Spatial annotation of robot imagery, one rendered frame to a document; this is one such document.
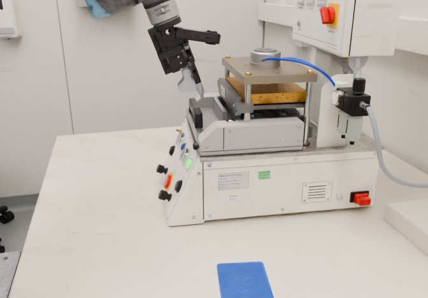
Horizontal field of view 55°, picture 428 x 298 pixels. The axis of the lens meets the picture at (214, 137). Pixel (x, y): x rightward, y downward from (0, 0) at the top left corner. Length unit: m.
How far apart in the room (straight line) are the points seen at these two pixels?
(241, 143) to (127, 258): 0.36
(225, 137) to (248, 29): 1.73
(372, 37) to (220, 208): 0.53
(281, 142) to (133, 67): 1.65
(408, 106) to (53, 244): 1.16
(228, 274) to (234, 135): 0.31
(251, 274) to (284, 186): 0.25
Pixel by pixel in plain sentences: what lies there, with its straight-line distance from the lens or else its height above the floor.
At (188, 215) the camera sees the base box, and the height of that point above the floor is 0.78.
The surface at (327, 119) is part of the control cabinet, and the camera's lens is 1.03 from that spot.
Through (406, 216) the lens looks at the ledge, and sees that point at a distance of 1.08.
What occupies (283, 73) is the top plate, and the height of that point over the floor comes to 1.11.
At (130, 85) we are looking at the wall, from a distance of 2.54.
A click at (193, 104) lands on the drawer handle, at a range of 1.09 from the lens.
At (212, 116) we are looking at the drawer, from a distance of 1.12.
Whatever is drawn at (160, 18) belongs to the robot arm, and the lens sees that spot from 1.01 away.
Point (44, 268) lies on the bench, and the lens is 0.97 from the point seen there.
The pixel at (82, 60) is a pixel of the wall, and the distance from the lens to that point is 2.51.
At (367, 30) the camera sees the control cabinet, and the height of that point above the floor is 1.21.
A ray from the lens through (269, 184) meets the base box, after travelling 1.02.
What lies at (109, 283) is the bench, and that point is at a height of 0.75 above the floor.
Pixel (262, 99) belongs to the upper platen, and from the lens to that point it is 1.01.
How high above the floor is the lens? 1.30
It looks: 20 degrees down
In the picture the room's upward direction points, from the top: straight up
